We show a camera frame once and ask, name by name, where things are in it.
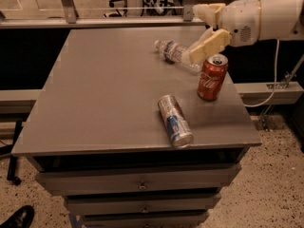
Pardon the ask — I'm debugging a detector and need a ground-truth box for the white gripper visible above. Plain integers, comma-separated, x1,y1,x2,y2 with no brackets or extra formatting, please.
189,0,260,63

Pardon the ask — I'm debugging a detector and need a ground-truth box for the red coke can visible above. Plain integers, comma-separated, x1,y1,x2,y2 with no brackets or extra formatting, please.
197,54,228,101

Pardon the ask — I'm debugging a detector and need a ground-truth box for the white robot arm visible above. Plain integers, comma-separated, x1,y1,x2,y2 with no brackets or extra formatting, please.
186,0,304,63

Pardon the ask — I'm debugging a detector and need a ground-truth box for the silver blue energy drink can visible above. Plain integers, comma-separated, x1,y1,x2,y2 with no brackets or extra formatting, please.
158,95,194,148

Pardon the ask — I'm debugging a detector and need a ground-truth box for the clear plastic water bottle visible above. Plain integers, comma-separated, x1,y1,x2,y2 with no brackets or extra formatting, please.
154,40,202,75

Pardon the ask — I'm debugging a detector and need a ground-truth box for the black office chair base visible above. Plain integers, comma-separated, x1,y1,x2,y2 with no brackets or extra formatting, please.
104,0,180,18

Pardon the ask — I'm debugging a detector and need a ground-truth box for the grey metal railing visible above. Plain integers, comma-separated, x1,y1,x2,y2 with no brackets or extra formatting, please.
0,0,304,29

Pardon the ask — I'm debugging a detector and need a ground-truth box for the top grey drawer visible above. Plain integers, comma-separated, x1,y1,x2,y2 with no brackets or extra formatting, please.
36,163,241,196

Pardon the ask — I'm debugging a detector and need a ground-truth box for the grey drawer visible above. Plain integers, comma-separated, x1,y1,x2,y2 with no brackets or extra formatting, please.
36,163,241,196
66,193,221,216
83,211,209,228

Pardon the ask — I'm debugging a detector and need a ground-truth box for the grey drawer cabinet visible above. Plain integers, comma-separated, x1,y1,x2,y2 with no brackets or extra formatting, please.
11,25,263,228

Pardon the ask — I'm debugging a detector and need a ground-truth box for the middle grey drawer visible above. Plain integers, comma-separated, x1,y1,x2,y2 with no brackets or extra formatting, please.
66,193,221,216

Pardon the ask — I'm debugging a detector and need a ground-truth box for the bottom grey drawer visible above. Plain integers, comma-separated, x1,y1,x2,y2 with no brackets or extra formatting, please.
83,211,209,228

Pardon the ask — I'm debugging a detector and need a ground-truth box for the black table leg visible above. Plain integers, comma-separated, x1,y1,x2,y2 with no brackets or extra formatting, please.
7,120,24,186

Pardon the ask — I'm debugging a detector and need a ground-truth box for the black leather shoe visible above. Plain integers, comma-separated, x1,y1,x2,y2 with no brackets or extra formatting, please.
0,205,35,228

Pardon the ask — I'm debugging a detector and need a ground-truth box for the white cable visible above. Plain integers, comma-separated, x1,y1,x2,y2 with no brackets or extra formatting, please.
242,39,281,108

